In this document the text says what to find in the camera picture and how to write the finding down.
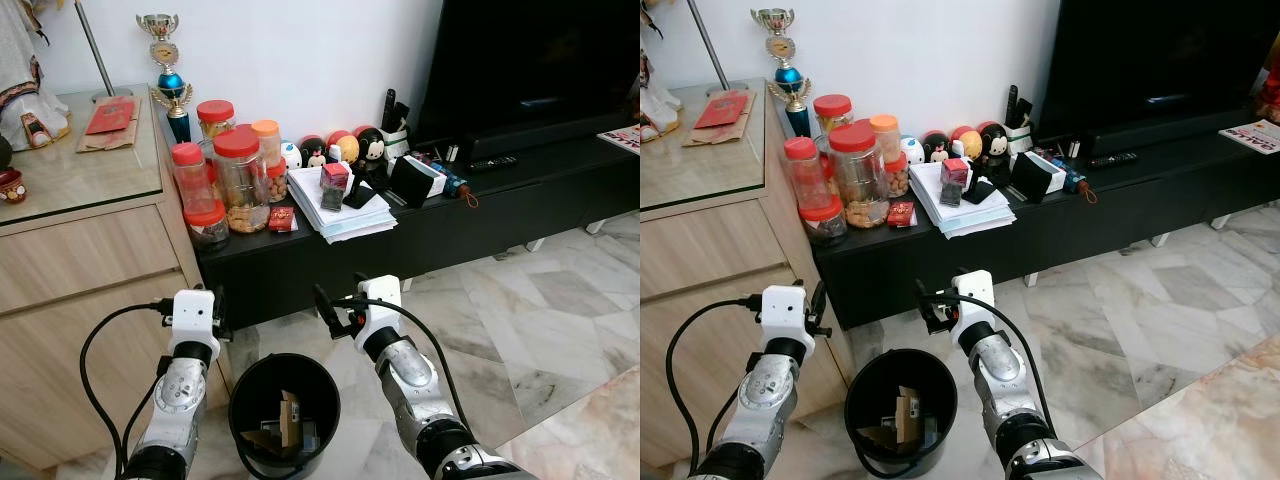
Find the black round rubbish bin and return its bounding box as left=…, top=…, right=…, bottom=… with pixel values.
left=845, top=348, right=958, bottom=479
left=228, top=352, right=342, bottom=480

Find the small dark snack jar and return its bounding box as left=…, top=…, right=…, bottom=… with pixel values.
left=798, top=196, right=849, bottom=246
left=184, top=202, right=231, bottom=249

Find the white paper stack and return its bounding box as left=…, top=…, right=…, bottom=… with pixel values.
left=286, top=165, right=399, bottom=245
left=907, top=160, right=1018, bottom=239

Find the light wooden cabinet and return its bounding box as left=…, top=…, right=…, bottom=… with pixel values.
left=0, top=83, right=238, bottom=471
left=640, top=78, right=861, bottom=471

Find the large nut jar red lid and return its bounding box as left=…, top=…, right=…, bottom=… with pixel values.
left=829, top=123, right=891, bottom=229
left=213, top=130, right=271, bottom=234

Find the black phone stand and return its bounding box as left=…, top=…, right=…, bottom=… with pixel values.
left=962, top=170, right=999, bottom=205
left=342, top=172, right=379, bottom=210

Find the tall red lid plastic jar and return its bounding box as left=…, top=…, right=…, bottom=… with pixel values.
left=171, top=142, right=216, bottom=213
left=784, top=137, right=831, bottom=209

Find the small red clear cube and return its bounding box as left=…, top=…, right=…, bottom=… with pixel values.
left=940, top=158, right=971, bottom=207
left=320, top=162, right=351, bottom=211

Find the low black TV cabinet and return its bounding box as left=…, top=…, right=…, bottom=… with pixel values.
left=812, top=105, right=1280, bottom=331
left=195, top=130, right=641, bottom=331

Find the black and white box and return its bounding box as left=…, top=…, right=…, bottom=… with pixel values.
left=388, top=154, right=448, bottom=209
left=1010, top=150, right=1069, bottom=204

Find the orange lid plastic jar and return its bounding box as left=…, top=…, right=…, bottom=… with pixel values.
left=868, top=114, right=911, bottom=198
left=250, top=120, right=291, bottom=203

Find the black red mouse toy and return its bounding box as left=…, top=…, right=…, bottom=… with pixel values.
left=977, top=121, right=1011, bottom=164
left=353, top=125, right=388, bottom=168

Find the short red lid jar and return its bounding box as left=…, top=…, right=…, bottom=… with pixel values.
left=813, top=94, right=854, bottom=136
left=196, top=100, right=237, bottom=141

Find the brown paper envelope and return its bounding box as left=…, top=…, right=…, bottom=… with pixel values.
left=683, top=95, right=758, bottom=148
left=76, top=100, right=141, bottom=154

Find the red envelope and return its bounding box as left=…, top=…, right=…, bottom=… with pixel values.
left=84, top=96, right=137, bottom=136
left=693, top=90, right=753, bottom=131

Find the silver blue trophy cup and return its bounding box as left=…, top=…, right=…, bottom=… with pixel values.
left=137, top=13, right=195, bottom=146
left=752, top=8, right=813, bottom=139

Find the printed sale magazine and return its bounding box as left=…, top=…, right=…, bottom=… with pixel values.
left=1218, top=119, right=1280, bottom=157
left=598, top=124, right=641, bottom=157

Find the white robed figurine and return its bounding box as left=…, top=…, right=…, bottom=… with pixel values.
left=0, top=0, right=73, bottom=151
left=640, top=0, right=683, bottom=138

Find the silver metal pole stand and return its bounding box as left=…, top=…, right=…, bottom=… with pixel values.
left=688, top=0, right=746, bottom=96
left=75, top=0, right=133, bottom=104

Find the black flat screen television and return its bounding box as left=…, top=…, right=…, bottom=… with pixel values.
left=1035, top=0, right=1271, bottom=156
left=413, top=0, right=641, bottom=163

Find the red laughing Buddha statue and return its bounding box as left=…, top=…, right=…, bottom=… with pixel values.
left=1258, top=60, right=1280, bottom=126

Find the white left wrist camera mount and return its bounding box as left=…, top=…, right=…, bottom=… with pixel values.
left=168, top=289, right=219, bottom=363
left=760, top=285, right=816, bottom=359

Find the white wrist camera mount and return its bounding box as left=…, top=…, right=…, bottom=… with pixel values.
left=760, top=285, right=816, bottom=359
left=948, top=270, right=998, bottom=341
left=168, top=289, right=219, bottom=363
left=355, top=275, right=404, bottom=346

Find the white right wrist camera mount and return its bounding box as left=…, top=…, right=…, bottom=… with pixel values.
left=948, top=270, right=998, bottom=341
left=355, top=275, right=404, bottom=346

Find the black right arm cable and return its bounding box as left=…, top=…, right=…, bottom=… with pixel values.
left=925, top=292, right=1056, bottom=431
left=335, top=295, right=471, bottom=431

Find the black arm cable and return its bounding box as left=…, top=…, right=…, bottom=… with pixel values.
left=665, top=297, right=763, bottom=476
left=79, top=300, right=191, bottom=479
left=925, top=292, right=1056, bottom=431
left=335, top=295, right=471, bottom=431

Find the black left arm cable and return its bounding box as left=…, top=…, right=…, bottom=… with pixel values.
left=665, top=297, right=763, bottom=476
left=79, top=300, right=191, bottom=479

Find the blue item orange cord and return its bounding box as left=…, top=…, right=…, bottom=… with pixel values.
left=437, top=170, right=480, bottom=209
left=1060, top=165, right=1099, bottom=204

